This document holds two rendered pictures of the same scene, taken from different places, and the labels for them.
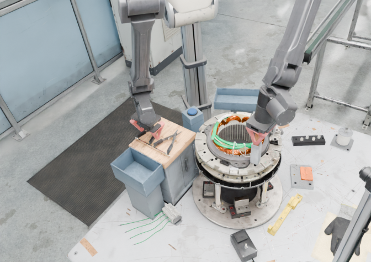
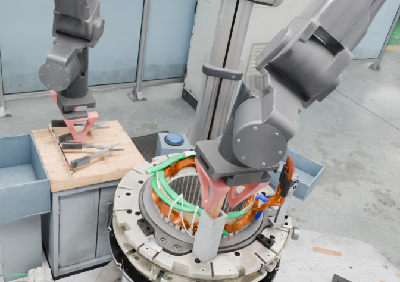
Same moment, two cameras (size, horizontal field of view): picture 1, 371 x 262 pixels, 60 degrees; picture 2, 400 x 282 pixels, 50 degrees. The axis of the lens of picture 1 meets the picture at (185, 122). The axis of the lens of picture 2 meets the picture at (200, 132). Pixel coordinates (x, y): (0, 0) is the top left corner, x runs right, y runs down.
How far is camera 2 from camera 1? 52 cm
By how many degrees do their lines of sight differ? 15
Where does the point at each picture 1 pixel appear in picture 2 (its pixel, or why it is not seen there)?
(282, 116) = (250, 138)
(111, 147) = not seen: hidden behind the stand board
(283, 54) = (317, 3)
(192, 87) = (203, 109)
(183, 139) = (119, 162)
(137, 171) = (18, 179)
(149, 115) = (58, 74)
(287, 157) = not seen: outside the picture
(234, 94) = not seen: hidden behind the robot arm
